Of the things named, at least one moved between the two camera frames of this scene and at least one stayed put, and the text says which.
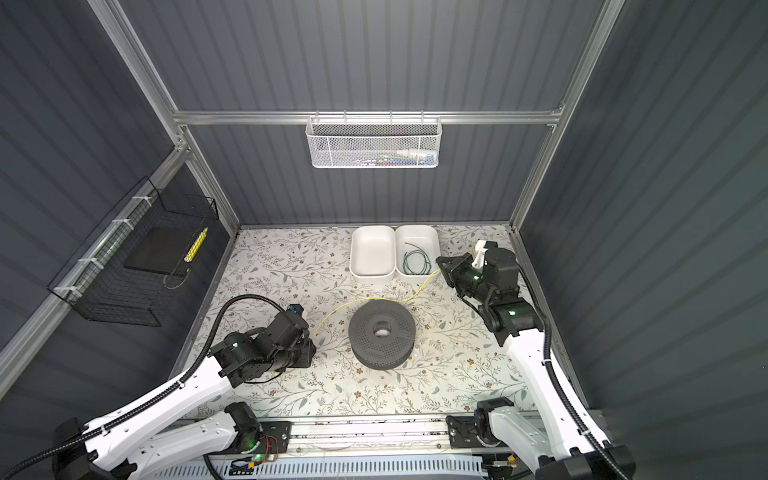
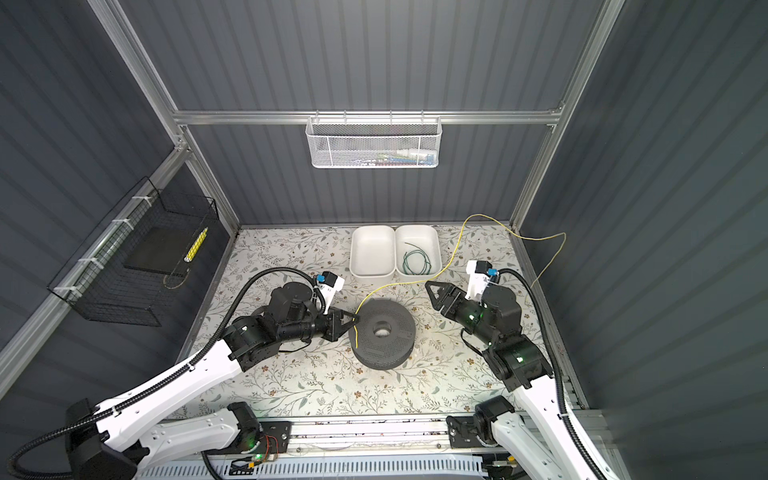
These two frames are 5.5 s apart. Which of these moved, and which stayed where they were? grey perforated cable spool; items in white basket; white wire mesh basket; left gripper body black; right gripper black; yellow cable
Moved: yellow cable; left gripper body black; right gripper black
Stayed: items in white basket; white wire mesh basket; grey perforated cable spool
